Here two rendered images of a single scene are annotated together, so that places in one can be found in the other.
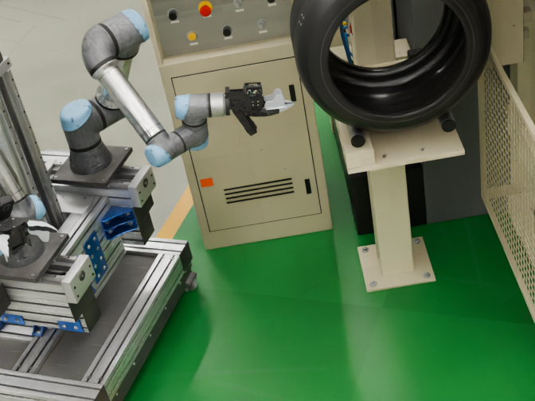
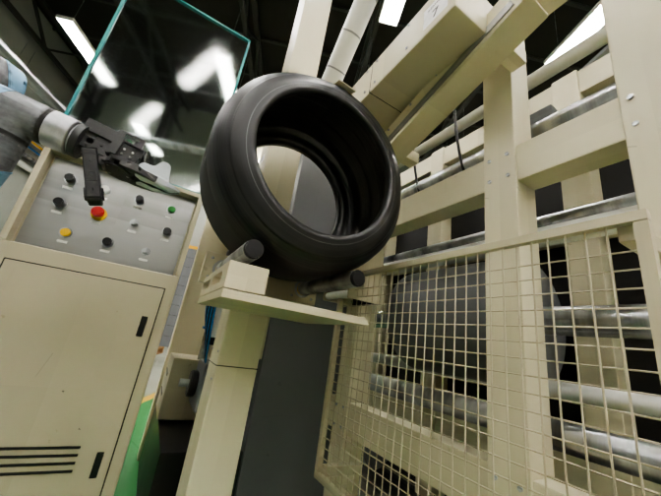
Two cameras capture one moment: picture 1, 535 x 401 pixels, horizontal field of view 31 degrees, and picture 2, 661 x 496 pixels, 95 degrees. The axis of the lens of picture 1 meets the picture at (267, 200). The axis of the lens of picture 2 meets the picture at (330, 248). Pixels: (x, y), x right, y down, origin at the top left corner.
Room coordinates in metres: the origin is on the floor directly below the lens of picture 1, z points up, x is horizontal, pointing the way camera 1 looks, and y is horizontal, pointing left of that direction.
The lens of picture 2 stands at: (1.79, -0.12, 0.73)
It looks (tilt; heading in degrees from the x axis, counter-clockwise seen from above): 18 degrees up; 329
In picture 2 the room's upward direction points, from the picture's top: 9 degrees clockwise
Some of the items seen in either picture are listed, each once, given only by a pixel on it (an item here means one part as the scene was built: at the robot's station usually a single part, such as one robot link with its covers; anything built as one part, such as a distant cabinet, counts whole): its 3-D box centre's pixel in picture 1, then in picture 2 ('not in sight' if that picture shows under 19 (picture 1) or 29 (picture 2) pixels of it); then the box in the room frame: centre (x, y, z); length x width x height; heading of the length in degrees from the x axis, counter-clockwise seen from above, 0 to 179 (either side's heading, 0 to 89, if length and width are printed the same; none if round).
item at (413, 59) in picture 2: not in sight; (408, 81); (2.46, -0.75, 1.71); 0.61 x 0.25 x 0.15; 177
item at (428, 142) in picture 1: (396, 130); (275, 309); (2.60, -0.46, 0.80); 0.37 x 0.36 x 0.02; 87
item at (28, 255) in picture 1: (17, 240); not in sight; (2.45, 0.80, 0.77); 0.15 x 0.15 x 0.10
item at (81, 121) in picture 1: (80, 122); not in sight; (2.90, 0.58, 0.88); 0.13 x 0.12 x 0.14; 127
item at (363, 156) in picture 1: (352, 128); (228, 285); (2.60, -0.32, 0.84); 0.36 x 0.09 x 0.06; 177
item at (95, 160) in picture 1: (87, 151); not in sight; (2.90, 0.59, 0.77); 0.15 x 0.15 x 0.10
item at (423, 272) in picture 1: (395, 262); not in sight; (2.85, -0.45, 0.01); 0.27 x 0.27 x 0.02; 87
